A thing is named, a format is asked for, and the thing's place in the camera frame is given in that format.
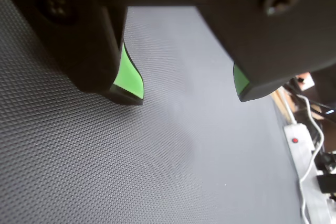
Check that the white power strip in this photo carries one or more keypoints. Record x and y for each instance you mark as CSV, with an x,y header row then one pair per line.
x,y
302,150

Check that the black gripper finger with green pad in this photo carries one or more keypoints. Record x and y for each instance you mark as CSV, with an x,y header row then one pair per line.
x,y
78,37
275,45

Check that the white card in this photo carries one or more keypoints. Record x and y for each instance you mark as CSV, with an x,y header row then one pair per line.
x,y
305,81

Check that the black plug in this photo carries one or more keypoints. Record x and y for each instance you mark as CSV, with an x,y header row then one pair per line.
x,y
326,182

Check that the grey textured mat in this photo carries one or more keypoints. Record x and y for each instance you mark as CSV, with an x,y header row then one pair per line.
x,y
157,155

